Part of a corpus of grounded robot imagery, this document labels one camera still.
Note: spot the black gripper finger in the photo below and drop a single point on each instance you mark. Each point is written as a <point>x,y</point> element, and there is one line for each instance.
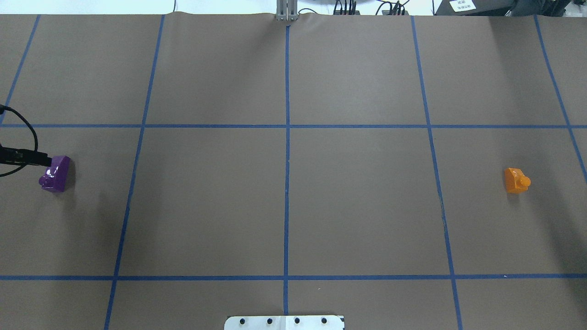
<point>13,156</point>

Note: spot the purple trapezoid block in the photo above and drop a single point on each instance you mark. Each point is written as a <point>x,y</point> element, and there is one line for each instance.
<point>55,176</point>

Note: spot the orange trapezoid block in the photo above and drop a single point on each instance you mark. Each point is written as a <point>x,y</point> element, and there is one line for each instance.
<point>515,181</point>

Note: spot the black label printer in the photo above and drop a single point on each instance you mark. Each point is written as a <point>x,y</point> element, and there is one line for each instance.
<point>474,7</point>

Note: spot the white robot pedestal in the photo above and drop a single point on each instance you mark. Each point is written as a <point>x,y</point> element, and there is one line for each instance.
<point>286,322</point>

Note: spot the aluminium frame post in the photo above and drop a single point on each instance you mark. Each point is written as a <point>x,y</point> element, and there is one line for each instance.
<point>286,10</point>

